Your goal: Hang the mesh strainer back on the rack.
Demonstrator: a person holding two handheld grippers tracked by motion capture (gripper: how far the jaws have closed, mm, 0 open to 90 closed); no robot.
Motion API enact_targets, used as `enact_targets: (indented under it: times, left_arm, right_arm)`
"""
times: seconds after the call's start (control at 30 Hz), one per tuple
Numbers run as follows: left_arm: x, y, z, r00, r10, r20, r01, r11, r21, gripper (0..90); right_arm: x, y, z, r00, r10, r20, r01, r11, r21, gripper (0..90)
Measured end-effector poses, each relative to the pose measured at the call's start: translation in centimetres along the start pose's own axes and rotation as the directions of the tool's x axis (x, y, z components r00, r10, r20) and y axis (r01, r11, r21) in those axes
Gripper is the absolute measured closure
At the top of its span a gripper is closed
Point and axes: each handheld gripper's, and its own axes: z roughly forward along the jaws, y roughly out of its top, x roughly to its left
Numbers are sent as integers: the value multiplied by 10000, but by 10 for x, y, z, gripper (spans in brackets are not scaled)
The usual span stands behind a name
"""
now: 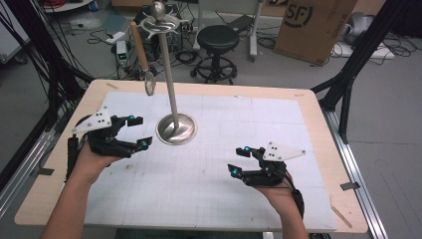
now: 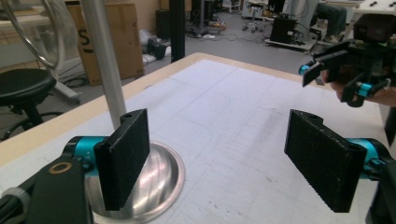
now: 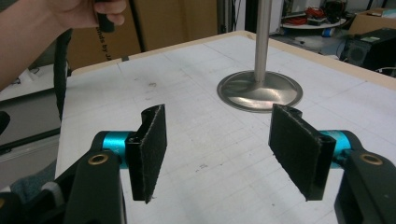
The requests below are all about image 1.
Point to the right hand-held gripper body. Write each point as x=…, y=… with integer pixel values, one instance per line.
x=270, y=171

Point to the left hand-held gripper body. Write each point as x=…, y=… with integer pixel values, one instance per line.
x=106, y=141

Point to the metal stand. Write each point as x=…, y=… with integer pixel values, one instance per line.
x=171, y=89

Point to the person's left hand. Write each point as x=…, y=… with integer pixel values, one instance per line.
x=94, y=164

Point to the person's right hand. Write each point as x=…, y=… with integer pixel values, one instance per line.
x=278, y=199

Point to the white grid mat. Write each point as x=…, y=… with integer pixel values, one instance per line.
x=215, y=192

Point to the beige tape piece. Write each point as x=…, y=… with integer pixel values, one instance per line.
x=112, y=85

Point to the black tape piece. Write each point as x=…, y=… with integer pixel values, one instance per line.
x=350, y=186
x=45, y=171

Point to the white device with green display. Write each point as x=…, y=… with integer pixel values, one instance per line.
x=121, y=53

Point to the black computer tower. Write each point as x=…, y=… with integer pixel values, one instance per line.
x=154, y=49

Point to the thin wooden stick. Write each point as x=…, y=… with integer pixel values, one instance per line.
x=341, y=215

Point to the white power strip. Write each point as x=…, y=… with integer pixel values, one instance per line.
x=116, y=37

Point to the black round stool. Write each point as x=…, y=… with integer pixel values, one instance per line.
x=217, y=40

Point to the white stand leg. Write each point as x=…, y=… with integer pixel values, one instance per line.
x=254, y=33

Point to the brown cardboard box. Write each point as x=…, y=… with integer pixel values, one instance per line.
x=308, y=30

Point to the grey rounded device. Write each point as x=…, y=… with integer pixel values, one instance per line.
x=360, y=26

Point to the aluminium rail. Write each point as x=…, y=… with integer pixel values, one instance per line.
x=23, y=169
x=355, y=169

